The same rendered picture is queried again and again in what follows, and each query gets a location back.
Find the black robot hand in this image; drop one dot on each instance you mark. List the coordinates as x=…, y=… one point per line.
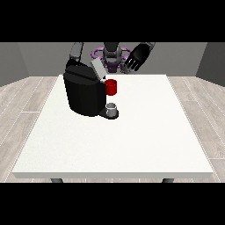
x=139, y=55
x=72, y=62

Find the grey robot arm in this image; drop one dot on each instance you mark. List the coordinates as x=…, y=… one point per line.
x=76, y=51
x=150, y=44

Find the small grey coffee pod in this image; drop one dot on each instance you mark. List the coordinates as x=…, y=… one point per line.
x=125, y=70

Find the pale grey machine lid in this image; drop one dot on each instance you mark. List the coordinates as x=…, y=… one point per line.
x=98, y=68

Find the black coffee machine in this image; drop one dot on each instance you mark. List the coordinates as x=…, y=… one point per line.
x=83, y=93

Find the red pod holder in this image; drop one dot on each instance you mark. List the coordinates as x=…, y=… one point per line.
x=111, y=86

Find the grey robot trunk, purple rings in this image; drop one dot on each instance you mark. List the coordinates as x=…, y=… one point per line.
x=111, y=54

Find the small grey cup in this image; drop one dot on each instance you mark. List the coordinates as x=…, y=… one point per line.
x=111, y=109

